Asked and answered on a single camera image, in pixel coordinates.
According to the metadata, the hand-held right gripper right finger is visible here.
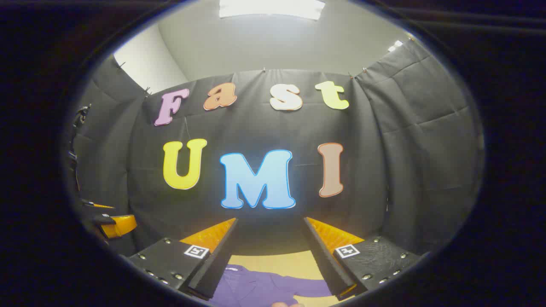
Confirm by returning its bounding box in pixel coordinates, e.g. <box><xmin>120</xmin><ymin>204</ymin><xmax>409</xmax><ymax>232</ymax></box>
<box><xmin>303</xmin><ymin>217</ymin><xmax>424</xmax><ymax>301</ymax></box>

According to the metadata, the purple buttoned shirt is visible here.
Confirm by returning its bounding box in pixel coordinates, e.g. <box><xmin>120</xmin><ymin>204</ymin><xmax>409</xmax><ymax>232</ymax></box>
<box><xmin>209</xmin><ymin>264</ymin><xmax>333</xmax><ymax>307</ymax></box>

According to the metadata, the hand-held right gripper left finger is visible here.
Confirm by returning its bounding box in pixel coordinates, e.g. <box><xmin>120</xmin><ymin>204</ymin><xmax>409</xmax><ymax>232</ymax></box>
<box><xmin>127</xmin><ymin>217</ymin><xmax>239</xmax><ymax>300</ymax></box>

